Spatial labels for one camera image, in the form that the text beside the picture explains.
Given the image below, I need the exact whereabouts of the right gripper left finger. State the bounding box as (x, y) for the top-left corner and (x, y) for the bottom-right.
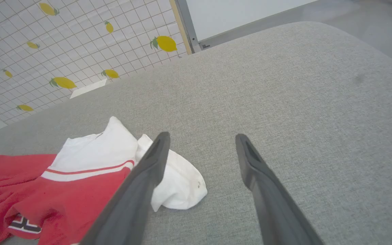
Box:
(80, 132), (171, 245)

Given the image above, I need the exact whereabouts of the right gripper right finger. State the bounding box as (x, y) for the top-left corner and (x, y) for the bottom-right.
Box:
(235, 133), (326, 245)

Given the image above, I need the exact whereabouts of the red and white garment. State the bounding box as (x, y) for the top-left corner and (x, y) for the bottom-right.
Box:
(0, 116), (208, 245)

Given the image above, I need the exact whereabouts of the grey fabric sofa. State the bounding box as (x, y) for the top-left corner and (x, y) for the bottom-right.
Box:
(0, 21), (392, 245)

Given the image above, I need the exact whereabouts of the white flat board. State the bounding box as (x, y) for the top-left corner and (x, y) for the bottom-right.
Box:
(69, 79), (108, 99)

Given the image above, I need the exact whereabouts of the lemon print grid mat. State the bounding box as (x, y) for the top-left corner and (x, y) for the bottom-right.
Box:
(0, 0), (188, 125)

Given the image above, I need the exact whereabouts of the wooden edge strip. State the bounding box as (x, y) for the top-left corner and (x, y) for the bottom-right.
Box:
(169, 0), (192, 55)

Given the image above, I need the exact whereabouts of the white partition panel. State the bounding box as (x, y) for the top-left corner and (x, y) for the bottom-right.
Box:
(185, 0), (319, 42)

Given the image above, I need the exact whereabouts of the grey metal frame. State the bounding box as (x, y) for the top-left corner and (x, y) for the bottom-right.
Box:
(175, 0), (319, 52)

